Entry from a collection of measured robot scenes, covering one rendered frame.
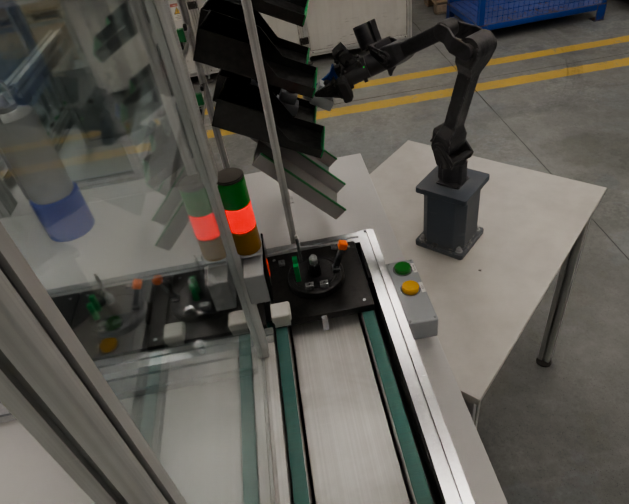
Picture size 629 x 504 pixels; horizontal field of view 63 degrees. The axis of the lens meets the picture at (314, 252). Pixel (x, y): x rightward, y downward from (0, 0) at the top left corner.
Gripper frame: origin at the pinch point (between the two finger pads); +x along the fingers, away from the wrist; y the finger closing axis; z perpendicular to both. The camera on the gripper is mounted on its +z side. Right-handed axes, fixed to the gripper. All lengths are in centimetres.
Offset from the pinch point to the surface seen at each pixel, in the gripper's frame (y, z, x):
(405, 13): -374, -120, -37
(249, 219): 65, 11, 11
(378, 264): 40, -32, 2
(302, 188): 22.4, -13.7, 14.0
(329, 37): -366, -106, 35
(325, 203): 22.7, -20.6, 10.5
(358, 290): 49, -29, 7
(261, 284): 70, 0, 15
